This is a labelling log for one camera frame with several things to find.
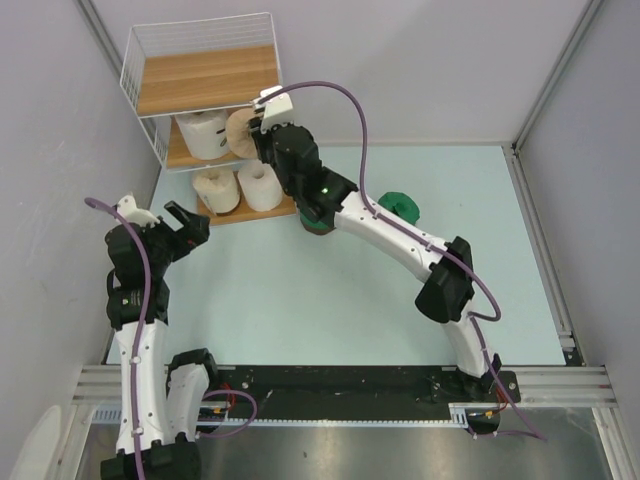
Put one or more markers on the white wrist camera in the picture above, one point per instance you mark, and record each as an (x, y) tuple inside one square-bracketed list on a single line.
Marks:
[(127, 208), (274, 107)]

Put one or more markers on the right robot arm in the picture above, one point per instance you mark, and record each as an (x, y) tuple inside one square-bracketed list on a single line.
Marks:
[(444, 268)]

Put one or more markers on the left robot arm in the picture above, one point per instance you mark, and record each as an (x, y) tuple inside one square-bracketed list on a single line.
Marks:
[(160, 399)]

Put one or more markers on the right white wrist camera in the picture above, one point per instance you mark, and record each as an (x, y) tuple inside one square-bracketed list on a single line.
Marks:
[(274, 107)]

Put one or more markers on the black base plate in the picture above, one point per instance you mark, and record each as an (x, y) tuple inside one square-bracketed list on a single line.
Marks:
[(239, 392)]

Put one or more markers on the cream paper roll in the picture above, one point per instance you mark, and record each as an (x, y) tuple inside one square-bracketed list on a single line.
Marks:
[(218, 189)]

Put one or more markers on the tan paper roll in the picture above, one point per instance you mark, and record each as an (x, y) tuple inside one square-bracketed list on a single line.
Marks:
[(238, 134)]

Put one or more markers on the middle wooden shelf board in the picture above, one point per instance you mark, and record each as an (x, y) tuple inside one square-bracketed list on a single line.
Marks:
[(178, 156)]

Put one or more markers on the white slotted cable duct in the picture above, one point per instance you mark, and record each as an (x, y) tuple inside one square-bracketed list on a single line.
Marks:
[(344, 412)]

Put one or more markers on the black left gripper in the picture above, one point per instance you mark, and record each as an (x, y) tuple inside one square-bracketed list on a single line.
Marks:
[(194, 232)]

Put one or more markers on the green wrapped roll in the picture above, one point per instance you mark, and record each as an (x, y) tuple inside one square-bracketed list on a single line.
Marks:
[(318, 228), (401, 205)]

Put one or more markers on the white wire shelf rack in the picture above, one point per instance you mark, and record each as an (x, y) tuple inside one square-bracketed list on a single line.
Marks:
[(173, 38)]

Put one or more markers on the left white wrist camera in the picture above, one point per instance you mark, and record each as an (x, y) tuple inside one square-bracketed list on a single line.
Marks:
[(127, 208)]

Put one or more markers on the top wooden shelf board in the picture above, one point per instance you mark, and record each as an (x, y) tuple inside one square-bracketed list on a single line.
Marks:
[(215, 78)]

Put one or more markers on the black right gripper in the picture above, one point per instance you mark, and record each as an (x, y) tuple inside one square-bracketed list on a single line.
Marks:
[(261, 138)]

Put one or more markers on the unwrapped white paper roll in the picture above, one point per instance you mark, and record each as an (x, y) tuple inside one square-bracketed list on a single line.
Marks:
[(260, 186)]

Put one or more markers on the bottom wooden shelf board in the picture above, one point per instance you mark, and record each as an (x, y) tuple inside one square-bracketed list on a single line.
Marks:
[(243, 213)]

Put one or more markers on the wooden shelf board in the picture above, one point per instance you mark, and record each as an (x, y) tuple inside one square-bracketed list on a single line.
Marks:
[(215, 78), (178, 156), (243, 213)]

